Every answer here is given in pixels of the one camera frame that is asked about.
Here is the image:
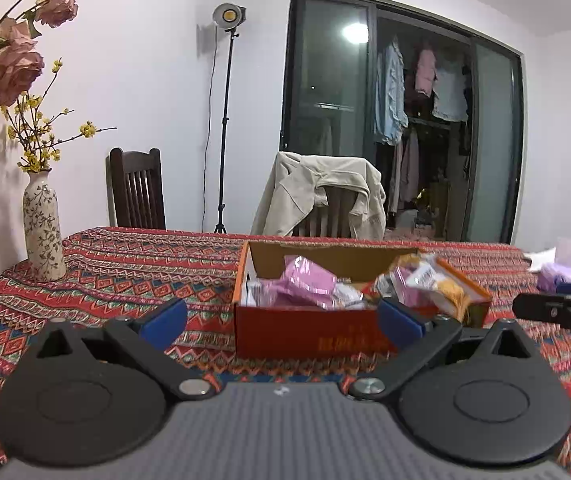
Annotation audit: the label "oat crisp snack packet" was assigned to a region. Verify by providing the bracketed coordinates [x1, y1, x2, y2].
[389, 254, 471, 322]

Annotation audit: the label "pink snack packet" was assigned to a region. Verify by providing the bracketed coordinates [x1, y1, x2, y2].
[252, 255, 365, 311]

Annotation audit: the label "purple plastic bag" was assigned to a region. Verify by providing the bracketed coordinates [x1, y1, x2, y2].
[536, 237, 571, 295]

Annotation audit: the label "white tissue paper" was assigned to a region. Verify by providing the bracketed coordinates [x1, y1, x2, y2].
[523, 247, 557, 273]

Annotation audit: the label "patterned red tablecloth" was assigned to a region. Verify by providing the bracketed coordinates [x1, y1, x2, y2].
[0, 226, 571, 474]

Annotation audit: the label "floral ceramic vase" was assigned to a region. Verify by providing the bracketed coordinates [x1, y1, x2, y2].
[22, 171, 66, 282]

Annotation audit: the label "orange cardboard snack box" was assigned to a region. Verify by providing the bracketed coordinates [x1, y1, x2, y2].
[234, 242, 491, 360]

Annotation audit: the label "dark wooden chair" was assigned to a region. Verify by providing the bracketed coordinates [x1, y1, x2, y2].
[109, 148, 166, 230]

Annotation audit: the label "chair with draped jacket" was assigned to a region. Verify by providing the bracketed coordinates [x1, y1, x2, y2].
[292, 186, 357, 238]

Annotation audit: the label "dark sliding glass door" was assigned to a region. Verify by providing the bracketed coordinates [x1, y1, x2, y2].
[280, 0, 524, 243]

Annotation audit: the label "yellow flower branches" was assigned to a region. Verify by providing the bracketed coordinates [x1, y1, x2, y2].
[0, 58, 115, 174]

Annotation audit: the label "beige jacket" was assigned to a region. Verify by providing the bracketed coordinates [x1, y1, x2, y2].
[251, 152, 385, 240]

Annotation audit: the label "light blue hanging shirt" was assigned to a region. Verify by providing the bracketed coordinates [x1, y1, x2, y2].
[374, 37, 409, 145]

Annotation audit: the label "pink hanging garment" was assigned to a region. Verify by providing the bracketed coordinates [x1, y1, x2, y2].
[415, 47, 437, 98]

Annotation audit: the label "studio light on stand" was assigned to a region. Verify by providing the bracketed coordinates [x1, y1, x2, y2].
[213, 2, 246, 234]

